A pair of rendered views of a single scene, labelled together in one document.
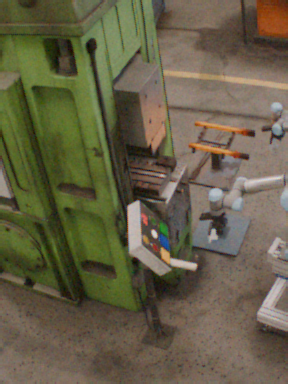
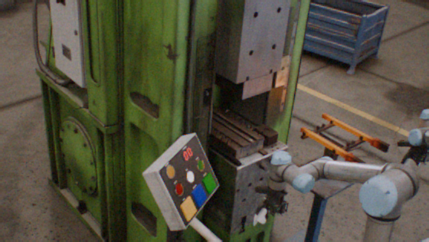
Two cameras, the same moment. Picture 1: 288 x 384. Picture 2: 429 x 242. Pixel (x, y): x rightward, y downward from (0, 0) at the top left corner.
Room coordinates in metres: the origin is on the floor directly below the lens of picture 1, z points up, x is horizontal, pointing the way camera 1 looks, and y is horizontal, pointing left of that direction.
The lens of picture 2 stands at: (0.73, -0.61, 2.34)
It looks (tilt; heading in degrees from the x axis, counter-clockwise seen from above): 30 degrees down; 18
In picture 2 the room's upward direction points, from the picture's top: 5 degrees clockwise
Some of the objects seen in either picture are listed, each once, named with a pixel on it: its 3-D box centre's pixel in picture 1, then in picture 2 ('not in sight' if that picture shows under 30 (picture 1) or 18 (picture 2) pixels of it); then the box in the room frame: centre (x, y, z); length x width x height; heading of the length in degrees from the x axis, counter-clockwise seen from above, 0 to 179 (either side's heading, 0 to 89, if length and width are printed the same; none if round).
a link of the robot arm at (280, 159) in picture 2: (216, 199); (280, 166); (2.36, -0.38, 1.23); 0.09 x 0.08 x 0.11; 58
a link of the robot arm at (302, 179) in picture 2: (234, 201); (301, 178); (2.32, -0.47, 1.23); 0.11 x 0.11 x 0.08; 58
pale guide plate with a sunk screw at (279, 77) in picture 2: not in sight; (280, 71); (3.19, -0.18, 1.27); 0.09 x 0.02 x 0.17; 150
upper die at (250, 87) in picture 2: (126, 133); (229, 70); (2.96, 0.04, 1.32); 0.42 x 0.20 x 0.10; 60
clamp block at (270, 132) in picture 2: (166, 163); (265, 135); (3.04, -0.18, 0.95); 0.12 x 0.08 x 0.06; 60
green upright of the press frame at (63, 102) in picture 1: (88, 180); (165, 102); (2.78, 0.32, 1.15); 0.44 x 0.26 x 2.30; 60
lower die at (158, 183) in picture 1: (134, 176); (223, 130); (2.96, 0.04, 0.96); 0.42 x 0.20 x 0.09; 60
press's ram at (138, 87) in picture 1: (123, 97); (240, 23); (3.00, 0.02, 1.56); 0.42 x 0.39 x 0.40; 60
